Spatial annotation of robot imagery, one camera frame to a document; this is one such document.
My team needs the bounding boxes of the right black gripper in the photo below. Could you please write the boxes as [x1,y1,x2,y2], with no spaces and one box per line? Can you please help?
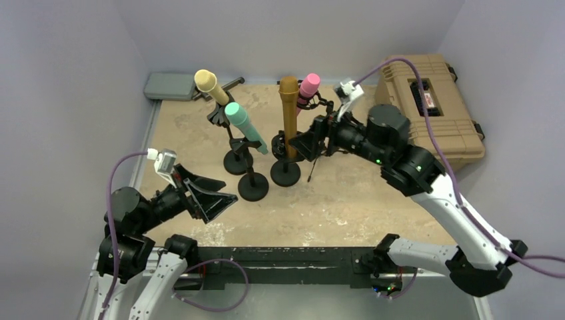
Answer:
[289,101,388,166]

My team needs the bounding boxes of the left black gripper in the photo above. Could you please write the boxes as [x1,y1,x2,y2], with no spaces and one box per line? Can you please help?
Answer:
[135,162,237,233]

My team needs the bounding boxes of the shock mount round-base stand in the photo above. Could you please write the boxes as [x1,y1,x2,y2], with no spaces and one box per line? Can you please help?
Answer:
[270,130,304,187]

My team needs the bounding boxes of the clip round-base stand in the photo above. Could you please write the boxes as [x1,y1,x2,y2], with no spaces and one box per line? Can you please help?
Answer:
[233,137,269,202]
[207,102,254,175]

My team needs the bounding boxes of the gold microphone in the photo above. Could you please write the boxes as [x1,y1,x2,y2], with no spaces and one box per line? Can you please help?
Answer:
[279,76,299,159]

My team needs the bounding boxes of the teal microphone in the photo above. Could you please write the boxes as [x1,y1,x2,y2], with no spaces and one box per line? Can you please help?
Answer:
[224,102,269,155]

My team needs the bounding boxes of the yellow microphone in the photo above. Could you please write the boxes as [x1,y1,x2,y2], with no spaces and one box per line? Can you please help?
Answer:
[194,69,230,106]

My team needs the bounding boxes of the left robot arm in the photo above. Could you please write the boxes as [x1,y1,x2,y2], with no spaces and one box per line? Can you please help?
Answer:
[93,163,238,319]

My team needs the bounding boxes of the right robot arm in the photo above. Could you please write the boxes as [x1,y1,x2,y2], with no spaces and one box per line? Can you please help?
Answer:
[289,105,528,297]

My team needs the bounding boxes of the pink microphone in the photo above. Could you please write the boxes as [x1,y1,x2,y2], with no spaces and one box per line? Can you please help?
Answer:
[296,73,320,115]

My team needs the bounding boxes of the grey pouch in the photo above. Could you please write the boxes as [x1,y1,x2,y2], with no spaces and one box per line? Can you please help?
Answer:
[143,73,195,101]

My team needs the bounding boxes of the tan hard case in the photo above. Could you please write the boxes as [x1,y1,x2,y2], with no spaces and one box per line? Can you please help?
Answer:
[375,54,485,171]

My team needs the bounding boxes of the black tripod shock-mount stand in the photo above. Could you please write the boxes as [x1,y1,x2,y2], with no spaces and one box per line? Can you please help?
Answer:
[297,91,334,183]

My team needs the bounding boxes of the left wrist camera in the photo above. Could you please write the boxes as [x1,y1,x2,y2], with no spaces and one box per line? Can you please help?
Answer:
[147,148,177,187]

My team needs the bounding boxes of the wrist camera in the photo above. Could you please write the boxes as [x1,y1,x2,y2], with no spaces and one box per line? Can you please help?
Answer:
[334,79,364,123]
[147,148,177,187]

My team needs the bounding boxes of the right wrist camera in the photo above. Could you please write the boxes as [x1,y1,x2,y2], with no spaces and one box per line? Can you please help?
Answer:
[334,79,364,123]

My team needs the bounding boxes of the black mounting base rail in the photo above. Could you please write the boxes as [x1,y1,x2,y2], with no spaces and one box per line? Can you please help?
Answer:
[175,247,416,290]

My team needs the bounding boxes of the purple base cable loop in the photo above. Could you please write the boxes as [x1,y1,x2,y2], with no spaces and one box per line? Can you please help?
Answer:
[172,259,249,313]

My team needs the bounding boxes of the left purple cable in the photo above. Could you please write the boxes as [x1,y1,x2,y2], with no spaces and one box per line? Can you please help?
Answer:
[96,150,151,320]

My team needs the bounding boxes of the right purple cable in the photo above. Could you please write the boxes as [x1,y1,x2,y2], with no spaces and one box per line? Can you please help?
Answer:
[352,57,565,279]

